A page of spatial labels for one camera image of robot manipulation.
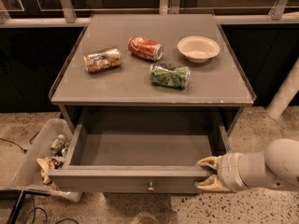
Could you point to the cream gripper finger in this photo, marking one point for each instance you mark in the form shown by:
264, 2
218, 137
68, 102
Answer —
210, 162
212, 183

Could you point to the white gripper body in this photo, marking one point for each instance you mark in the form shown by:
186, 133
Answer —
229, 173

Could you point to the grey top drawer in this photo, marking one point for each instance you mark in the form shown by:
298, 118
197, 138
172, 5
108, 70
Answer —
134, 151

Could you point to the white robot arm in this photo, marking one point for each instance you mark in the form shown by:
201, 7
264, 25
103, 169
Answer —
263, 148

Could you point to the grey drawer cabinet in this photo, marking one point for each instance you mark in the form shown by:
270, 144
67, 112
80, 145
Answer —
216, 82

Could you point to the white paper bowl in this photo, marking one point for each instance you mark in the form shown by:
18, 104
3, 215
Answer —
198, 49

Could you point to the red cola can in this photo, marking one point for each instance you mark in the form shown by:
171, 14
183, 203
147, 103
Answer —
145, 48

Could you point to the gold brown can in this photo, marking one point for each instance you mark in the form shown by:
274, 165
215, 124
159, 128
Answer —
102, 60

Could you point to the green white can in bin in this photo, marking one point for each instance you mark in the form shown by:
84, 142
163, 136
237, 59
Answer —
58, 144

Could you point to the crumpled brown paper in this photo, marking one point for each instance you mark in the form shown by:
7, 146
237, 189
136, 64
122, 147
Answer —
49, 163

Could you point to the clear plastic trash bin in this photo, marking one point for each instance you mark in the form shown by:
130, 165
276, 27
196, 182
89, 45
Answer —
28, 177

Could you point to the metal window railing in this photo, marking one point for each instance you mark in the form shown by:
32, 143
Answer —
58, 13

